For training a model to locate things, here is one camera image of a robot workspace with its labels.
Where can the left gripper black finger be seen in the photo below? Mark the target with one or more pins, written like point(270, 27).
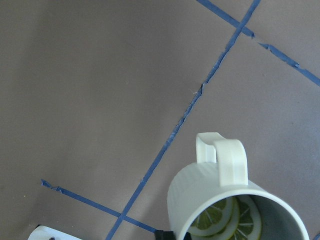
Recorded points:
point(163, 235)

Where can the lemon slices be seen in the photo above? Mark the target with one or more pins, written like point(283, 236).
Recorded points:
point(232, 218)

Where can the white mug with handle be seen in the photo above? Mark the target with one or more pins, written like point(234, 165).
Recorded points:
point(221, 171)

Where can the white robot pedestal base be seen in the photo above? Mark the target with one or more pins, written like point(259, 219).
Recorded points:
point(46, 233)

